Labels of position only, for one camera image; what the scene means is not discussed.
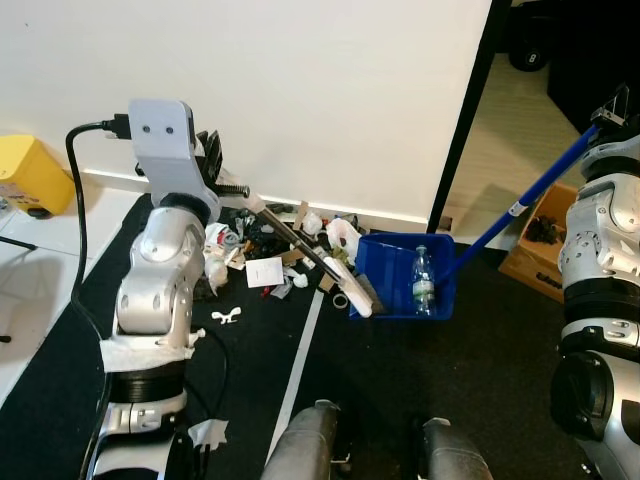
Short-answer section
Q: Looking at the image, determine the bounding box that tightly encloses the blue long-handled dustpan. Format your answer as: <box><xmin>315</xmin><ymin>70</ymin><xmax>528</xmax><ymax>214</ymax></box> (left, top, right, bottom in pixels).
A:
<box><xmin>349</xmin><ymin>124</ymin><xmax>602</xmax><ymax>323</ymax></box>

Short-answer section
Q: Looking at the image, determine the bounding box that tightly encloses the black cabinet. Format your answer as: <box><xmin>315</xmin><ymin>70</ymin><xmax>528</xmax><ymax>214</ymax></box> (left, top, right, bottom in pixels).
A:
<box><xmin>547</xmin><ymin>0</ymin><xmax>640</xmax><ymax>133</ymax></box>

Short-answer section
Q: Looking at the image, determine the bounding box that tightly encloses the white paper card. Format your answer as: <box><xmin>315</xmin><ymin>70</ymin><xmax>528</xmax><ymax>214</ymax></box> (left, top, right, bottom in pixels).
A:
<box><xmin>245</xmin><ymin>257</ymin><xmax>287</xmax><ymax>290</ymax></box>

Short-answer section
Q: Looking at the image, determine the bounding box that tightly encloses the grey left robot leg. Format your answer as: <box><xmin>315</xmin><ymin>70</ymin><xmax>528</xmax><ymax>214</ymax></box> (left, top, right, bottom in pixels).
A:
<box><xmin>261</xmin><ymin>399</ymin><xmax>343</xmax><ymax>480</ymax></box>

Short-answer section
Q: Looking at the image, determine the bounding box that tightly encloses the grey right robot leg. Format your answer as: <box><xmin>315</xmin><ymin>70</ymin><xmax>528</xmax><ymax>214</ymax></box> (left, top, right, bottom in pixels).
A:
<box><xmin>419</xmin><ymin>417</ymin><xmax>497</xmax><ymax>480</ymax></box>

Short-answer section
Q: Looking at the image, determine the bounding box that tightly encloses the small white tissue scrap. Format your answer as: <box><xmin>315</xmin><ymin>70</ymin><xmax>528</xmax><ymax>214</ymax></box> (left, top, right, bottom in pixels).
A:
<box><xmin>299</xmin><ymin>209</ymin><xmax>325</xmax><ymax>237</ymax></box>

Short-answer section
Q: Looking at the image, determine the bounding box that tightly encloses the brown cardboard box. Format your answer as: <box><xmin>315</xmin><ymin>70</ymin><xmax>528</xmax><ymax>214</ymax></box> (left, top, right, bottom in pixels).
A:
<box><xmin>498</xmin><ymin>182</ymin><xmax>581</xmax><ymax>303</ymax></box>

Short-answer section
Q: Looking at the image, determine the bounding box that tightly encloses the white green printed wrapper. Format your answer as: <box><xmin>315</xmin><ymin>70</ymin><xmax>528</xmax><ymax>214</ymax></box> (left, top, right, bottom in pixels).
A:
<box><xmin>203</xmin><ymin>221</ymin><xmax>243</xmax><ymax>263</ymax></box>

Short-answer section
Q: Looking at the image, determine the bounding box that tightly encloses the clear plastic bottle green label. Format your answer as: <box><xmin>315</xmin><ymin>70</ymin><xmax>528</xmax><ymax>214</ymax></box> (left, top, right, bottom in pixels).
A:
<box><xmin>412</xmin><ymin>244</ymin><xmax>438</xmax><ymax>317</ymax></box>

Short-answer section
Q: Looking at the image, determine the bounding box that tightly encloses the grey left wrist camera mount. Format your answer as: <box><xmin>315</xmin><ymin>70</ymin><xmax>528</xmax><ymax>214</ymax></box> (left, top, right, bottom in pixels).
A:
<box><xmin>127</xmin><ymin>98</ymin><xmax>224</xmax><ymax>216</ymax></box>

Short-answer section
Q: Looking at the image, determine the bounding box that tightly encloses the black door frame post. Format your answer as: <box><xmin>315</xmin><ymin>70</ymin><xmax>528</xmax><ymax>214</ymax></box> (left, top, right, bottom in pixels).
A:
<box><xmin>427</xmin><ymin>0</ymin><xmax>517</xmax><ymax>234</ymax></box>

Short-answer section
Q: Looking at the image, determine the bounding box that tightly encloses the yellow plastic container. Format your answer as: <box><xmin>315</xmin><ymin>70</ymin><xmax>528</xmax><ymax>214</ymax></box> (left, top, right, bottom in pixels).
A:
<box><xmin>0</xmin><ymin>134</ymin><xmax>77</xmax><ymax>220</ymax></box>

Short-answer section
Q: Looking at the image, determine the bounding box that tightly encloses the white hand brush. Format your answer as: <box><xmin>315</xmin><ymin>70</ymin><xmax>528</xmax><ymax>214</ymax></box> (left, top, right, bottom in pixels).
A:
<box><xmin>228</xmin><ymin>185</ymin><xmax>387</xmax><ymax>320</ymax></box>

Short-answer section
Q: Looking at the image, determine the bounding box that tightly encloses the grey robot leg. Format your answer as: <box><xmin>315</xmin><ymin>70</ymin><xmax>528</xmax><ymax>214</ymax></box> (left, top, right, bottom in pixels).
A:
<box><xmin>419</xmin><ymin>417</ymin><xmax>497</xmax><ymax>480</ymax></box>
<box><xmin>261</xmin><ymin>399</ymin><xmax>343</xmax><ymax>480</ymax></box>

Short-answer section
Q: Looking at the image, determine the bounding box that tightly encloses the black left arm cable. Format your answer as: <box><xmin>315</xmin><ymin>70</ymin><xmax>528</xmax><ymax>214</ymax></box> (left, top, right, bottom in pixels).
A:
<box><xmin>186</xmin><ymin>328</ymin><xmax>231</xmax><ymax>426</ymax></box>

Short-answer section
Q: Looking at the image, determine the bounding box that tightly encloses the black floor mat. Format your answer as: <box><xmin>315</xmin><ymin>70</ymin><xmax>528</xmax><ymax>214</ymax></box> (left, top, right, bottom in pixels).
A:
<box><xmin>0</xmin><ymin>194</ymin><xmax>640</xmax><ymax>480</ymax></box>

